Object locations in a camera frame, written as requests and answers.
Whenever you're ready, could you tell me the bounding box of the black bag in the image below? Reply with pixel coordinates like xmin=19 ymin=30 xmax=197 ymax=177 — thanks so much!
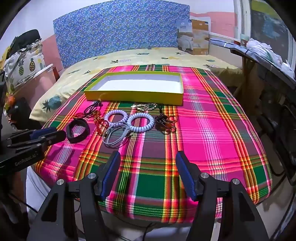
xmin=10 ymin=29 xmax=41 ymax=50

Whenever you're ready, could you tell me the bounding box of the black cord necklace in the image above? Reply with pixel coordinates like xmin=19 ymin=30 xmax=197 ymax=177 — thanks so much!
xmin=84 ymin=98 xmax=104 ymax=116

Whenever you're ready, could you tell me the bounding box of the bedding package box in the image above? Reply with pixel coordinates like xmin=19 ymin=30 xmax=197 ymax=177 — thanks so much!
xmin=176 ymin=17 xmax=211 ymax=55

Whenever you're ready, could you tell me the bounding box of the window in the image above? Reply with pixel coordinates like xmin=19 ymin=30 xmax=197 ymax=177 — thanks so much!
xmin=233 ymin=0 xmax=296 ymax=70

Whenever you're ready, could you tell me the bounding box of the pink plaid cloth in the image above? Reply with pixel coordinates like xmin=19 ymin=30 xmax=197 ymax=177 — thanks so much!
xmin=35 ymin=64 xmax=273 ymax=224

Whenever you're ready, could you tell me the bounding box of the yellow pineapple bedsheet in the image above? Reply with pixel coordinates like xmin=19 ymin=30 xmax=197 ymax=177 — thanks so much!
xmin=30 ymin=47 xmax=243 ymax=122

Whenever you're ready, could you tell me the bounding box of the white plastic bag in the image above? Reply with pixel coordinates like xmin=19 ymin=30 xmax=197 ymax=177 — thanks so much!
xmin=246 ymin=38 xmax=296 ymax=77

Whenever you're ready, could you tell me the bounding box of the yellow cardboard box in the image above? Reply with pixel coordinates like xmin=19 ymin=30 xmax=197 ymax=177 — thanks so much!
xmin=84 ymin=71 xmax=184 ymax=106

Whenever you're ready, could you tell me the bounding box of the pineapple print pillow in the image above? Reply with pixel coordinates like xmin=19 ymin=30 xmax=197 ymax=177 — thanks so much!
xmin=3 ymin=43 xmax=45 ymax=93

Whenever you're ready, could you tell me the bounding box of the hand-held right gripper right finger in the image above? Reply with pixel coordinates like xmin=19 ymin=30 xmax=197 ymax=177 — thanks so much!
xmin=175 ymin=151 xmax=270 ymax=241

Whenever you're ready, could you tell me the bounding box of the brown bead bracelet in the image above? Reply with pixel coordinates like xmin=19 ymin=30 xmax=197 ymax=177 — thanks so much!
xmin=154 ymin=105 xmax=177 ymax=135

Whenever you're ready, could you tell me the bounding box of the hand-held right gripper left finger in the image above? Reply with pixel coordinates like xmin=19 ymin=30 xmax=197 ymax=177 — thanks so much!
xmin=26 ymin=151 xmax=122 ymax=241

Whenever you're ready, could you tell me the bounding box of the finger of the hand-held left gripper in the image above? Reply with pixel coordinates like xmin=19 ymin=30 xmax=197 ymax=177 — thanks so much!
xmin=6 ymin=129 xmax=54 ymax=142
xmin=6 ymin=130 xmax=67 ymax=152

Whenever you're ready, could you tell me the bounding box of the pale spiral hair tie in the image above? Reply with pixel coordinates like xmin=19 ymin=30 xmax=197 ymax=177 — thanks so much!
xmin=104 ymin=110 xmax=128 ymax=127
xmin=127 ymin=113 xmax=155 ymax=133

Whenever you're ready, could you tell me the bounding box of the red cord bracelet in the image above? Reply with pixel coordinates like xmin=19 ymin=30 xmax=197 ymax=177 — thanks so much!
xmin=92 ymin=111 xmax=109 ymax=135

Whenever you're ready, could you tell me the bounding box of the grey cord loop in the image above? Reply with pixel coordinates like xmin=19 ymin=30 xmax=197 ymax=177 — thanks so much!
xmin=102 ymin=122 xmax=133 ymax=149

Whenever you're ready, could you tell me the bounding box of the gold bead chain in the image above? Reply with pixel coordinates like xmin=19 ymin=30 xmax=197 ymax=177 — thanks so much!
xmin=131 ymin=103 xmax=162 ymax=112

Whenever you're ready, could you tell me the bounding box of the blue checked table cloth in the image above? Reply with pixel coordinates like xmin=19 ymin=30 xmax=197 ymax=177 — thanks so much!
xmin=209 ymin=38 xmax=296 ymax=88

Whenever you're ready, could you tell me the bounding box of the black cable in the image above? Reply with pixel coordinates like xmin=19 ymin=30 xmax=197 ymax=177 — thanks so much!
xmin=142 ymin=222 xmax=160 ymax=241

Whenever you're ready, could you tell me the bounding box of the blue floral headboard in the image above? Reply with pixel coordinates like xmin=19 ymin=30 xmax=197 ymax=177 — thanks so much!
xmin=53 ymin=0 xmax=190 ymax=69

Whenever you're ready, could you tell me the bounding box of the black wristband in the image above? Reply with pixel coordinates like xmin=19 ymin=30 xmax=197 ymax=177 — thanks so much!
xmin=66 ymin=118 xmax=90 ymax=143

